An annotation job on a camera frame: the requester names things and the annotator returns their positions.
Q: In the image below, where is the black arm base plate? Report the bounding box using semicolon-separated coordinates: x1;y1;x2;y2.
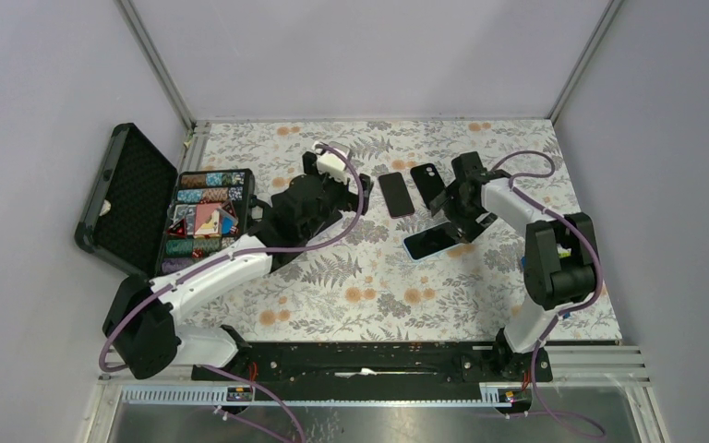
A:
224;341;553;402

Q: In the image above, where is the black poker chip case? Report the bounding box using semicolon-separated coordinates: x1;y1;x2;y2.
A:
74;123;261;278

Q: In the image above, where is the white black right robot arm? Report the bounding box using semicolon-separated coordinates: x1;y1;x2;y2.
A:
429;151;603;380

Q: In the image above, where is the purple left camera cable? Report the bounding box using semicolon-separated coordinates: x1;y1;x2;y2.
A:
97;143;367;443

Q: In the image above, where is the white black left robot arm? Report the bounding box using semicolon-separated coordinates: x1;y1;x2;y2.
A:
98;142;373;379

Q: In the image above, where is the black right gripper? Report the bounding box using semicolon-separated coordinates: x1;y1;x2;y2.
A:
431;182;499;245

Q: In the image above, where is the floral table mat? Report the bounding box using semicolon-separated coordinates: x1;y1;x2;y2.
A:
171;119;621;343

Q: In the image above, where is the black phone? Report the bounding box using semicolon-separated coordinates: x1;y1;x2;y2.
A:
378;172;415;219

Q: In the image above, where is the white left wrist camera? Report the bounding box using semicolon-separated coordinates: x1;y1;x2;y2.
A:
313;141;351;184

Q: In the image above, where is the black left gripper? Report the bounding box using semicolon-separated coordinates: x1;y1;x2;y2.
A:
303;153;372;240

